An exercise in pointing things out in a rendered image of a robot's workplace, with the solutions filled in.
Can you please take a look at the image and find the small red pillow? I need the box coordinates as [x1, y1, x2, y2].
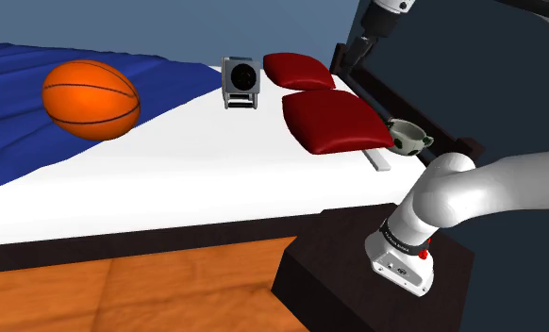
[261, 51, 338, 91]

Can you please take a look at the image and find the large red pillow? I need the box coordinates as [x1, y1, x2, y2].
[281, 89, 395, 156]

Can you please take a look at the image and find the white cup with dark spots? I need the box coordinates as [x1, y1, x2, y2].
[384, 117, 435, 157]

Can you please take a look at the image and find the white flat strip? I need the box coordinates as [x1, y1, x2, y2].
[362, 148, 391, 173]

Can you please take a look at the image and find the grey box speaker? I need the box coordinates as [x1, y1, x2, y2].
[221, 56, 262, 110]

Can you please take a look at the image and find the dark robot stand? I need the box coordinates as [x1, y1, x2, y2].
[270, 202, 476, 332]

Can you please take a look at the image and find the orange basketball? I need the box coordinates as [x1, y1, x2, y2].
[42, 59, 141, 141]

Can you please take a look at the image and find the blue blanket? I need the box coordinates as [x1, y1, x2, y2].
[0, 41, 225, 197]

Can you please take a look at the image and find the bed with dark frame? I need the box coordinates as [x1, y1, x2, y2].
[0, 41, 486, 275]

